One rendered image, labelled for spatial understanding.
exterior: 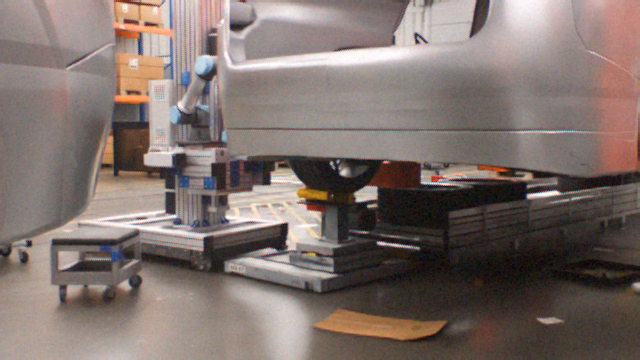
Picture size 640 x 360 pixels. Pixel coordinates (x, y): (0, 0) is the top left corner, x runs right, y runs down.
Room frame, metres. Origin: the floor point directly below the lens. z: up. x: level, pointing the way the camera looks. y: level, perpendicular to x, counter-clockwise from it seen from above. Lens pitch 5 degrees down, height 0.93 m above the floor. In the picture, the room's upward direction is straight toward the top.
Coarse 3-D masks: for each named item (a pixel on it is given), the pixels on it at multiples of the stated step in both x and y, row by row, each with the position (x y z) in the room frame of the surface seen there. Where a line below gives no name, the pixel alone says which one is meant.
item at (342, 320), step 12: (336, 312) 3.47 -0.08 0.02; (348, 312) 3.47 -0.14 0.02; (324, 324) 3.28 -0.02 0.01; (336, 324) 3.29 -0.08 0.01; (348, 324) 3.29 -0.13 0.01; (360, 324) 3.29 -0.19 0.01; (372, 324) 3.29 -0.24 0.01; (384, 324) 3.29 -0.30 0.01; (396, 324) 3.29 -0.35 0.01; (408, 324) 3.28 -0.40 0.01; (420, 324) 3.29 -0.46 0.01; (432, 324) 3.24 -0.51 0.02; (444, 324) 3.21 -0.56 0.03; (384, 336) 3.10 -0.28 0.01; (396, 336) 3.10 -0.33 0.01; (408, 336) 3.11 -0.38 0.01; (420, 336) 3.06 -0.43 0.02
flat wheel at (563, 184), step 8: (560, 184) 6.92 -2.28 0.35; (568, 184) 6.81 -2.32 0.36; (576, 184) 6.74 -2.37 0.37; (584, 184) 6.69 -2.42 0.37; (592, 184) 6.66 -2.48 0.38; (600, 184) 6.64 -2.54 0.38; (608, 184) 6.63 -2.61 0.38; (616, 184) 6.64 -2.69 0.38; (560, 192) 6.94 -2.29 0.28; (608, 192) 6.63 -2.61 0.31
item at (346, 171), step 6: (336, 162) 4.45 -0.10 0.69; (330, 168) 4.13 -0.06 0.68; (336, 168) 4.45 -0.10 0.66; (342, 168) 4.49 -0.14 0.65; (348, 168) 4.46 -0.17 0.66; (354, 168) 4.43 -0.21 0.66; (360, 168) 4.40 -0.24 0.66; (366, 168) 4.37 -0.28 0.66; (336, 174) 4.17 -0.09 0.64; (342, 174) 4.40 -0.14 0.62; (348, 174) 4.37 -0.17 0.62; (354, 174) 4.35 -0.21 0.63; (360, 174) 4.33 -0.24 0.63
